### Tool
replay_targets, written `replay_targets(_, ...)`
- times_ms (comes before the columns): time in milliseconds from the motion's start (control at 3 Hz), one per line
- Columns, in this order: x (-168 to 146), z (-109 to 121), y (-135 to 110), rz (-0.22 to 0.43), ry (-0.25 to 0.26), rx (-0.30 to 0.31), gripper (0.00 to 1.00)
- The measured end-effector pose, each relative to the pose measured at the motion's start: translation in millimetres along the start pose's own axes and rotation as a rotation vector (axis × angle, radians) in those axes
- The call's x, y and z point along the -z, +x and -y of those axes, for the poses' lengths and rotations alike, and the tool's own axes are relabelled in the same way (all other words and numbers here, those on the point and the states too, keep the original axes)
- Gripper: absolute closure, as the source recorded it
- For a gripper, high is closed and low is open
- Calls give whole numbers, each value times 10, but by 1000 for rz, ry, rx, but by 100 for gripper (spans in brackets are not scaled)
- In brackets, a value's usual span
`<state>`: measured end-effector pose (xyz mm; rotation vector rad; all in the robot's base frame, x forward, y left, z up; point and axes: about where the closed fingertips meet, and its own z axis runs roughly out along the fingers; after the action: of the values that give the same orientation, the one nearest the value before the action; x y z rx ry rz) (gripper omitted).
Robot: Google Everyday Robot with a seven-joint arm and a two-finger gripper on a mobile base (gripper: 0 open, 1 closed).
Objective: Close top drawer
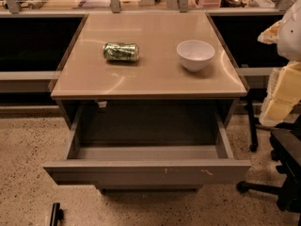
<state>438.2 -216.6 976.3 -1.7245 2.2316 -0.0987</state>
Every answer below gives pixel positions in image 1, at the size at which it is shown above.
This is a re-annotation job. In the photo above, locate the black office chair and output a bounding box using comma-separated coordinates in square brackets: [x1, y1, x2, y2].
[236, 117, 301, 213]

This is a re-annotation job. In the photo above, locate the crushed green soda can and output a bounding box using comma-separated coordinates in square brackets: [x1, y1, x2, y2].
[103, 42, 139, 62]

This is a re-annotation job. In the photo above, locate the white bowl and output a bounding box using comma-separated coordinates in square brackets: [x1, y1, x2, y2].
[177, 40, 215, 72]

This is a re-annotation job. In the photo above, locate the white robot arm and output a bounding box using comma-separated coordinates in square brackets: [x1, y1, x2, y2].
[258, 0, 301, 127]

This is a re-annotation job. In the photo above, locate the grey drawer cabinet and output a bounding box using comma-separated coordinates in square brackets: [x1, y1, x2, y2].
[47, 10, 251, 196]

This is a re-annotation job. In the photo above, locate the black desk leg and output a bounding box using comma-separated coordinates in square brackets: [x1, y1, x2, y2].
[246, 93, 258, 153]

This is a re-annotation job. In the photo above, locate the grey bottom drawer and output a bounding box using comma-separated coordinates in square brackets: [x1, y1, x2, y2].
[96, 185, 203, 195]

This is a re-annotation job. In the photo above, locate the black object on floor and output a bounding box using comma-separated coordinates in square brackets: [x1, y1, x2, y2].
[49, 202, 64, 226]

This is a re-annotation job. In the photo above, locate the grey drawer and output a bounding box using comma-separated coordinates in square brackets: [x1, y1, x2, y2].
[44, 104, 250, 187]
[96, 185, 203, 195]

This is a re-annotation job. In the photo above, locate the grey top drawer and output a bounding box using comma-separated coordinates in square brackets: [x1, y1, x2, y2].
[44, 104, 250, 187]

